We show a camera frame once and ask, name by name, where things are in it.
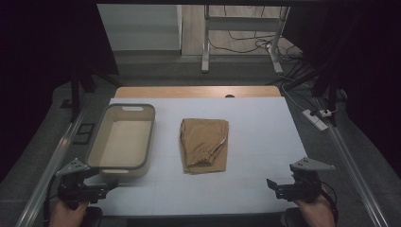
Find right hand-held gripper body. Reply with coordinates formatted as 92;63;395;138
288;156;337;203

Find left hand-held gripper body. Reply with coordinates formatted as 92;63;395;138
55;158;109;210

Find beige plastic basket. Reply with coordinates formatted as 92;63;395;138
85;103;157;183

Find tan pants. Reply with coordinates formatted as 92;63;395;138
179;117;230;175

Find person's right hand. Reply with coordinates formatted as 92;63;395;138
294;192;332;218

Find person's left hand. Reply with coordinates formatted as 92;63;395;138
48;200;90;227

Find black floor socket plate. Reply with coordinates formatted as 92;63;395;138
73;122;96;146

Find white power strip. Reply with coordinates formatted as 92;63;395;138
302;109;329;132

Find black stand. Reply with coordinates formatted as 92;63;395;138
69;67;97;123
310;70;340;128

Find dark curtain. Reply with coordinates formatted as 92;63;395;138
0;0;120;183
282;0;401;179

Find wooden table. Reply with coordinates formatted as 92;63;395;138
113;85;282;99

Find white cabinet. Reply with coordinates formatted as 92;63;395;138
96;4;183;52

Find aluminium rail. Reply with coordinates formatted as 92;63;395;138
315;96;392;227
14;105;89;227

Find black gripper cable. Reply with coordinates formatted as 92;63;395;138
320;180;340;225
43;176;60;226

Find white cable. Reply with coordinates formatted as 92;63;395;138
279;82;309;112

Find black floor cables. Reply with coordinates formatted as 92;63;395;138
207;5;311;86

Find white metal desk frame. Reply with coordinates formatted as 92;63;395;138
200;4;291;76

